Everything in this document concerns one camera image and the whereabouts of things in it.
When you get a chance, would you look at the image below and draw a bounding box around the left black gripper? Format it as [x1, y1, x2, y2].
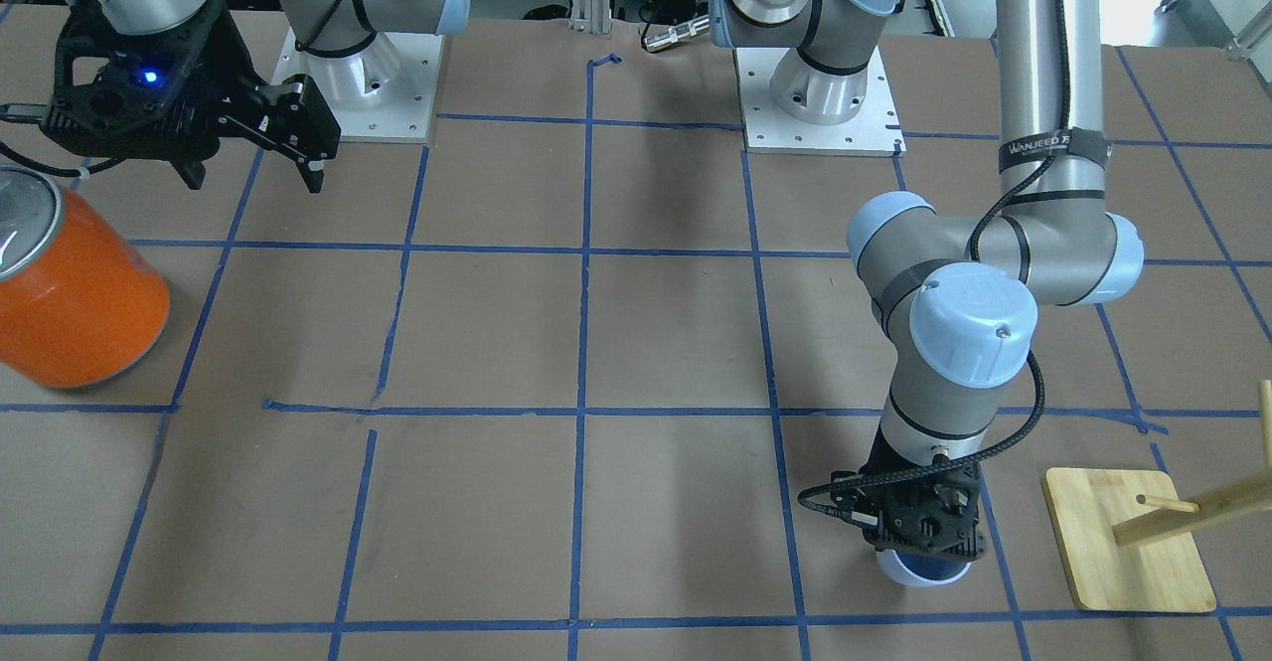
[856, 463, 986, 554]

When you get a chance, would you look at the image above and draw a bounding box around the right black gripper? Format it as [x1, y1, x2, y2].
[42, 0, 341, 194]

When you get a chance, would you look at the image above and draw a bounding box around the light blue plastic cup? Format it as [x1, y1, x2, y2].
[875, 550, 972, 589]

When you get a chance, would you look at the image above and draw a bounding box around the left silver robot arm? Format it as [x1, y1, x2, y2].
[710, 0, 1144, 563]

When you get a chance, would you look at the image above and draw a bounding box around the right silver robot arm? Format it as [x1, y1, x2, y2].
[29, 0, 471, 193]

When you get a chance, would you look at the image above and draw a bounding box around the bamboo cup stand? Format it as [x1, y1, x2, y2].
[1040, 380, 1272, 611]

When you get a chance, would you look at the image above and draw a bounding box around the orange can with grey lid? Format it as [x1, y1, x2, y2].
[1, 167, 170, 389]

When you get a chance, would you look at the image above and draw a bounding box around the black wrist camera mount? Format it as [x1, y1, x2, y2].
[796, 475, 880, 533]

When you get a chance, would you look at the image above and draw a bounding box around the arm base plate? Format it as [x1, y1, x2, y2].
[272, 31, 446, 144]
[734, 47, 907, 158]

